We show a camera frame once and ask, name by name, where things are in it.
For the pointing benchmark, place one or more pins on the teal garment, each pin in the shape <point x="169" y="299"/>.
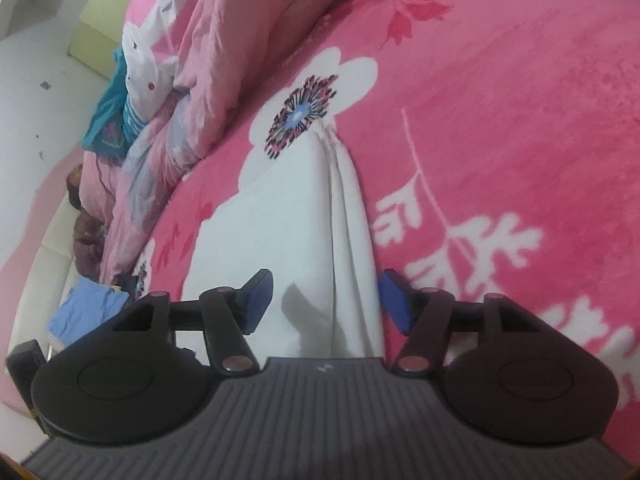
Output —
<point x="107" y="120"/>

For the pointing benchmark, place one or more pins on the white sweatshirt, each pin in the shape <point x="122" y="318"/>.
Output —
<point x="280" y="235"/>

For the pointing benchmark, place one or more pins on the pale yellow wardrobe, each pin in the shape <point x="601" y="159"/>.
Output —
<point x="100" y="20"/>

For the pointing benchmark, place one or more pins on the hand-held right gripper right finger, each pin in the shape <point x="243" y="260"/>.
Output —
<point x="395" y="302"/>

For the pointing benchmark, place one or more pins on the dark brown cloth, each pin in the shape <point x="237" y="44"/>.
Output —
<point x="85" y="245"/>

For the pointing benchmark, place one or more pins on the pink floral bed blanket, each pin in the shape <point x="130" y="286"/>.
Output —
<point x="500" y="110"/>

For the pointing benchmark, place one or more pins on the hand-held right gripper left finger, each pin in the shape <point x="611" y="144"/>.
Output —
<point x="257" y="305"/>

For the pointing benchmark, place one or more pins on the pink patterned quilt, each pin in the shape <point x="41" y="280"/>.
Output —
<point x="225" y="35"/>

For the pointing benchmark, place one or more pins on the blue folded garment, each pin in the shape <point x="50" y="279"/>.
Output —
<point x="85" y="310"/>

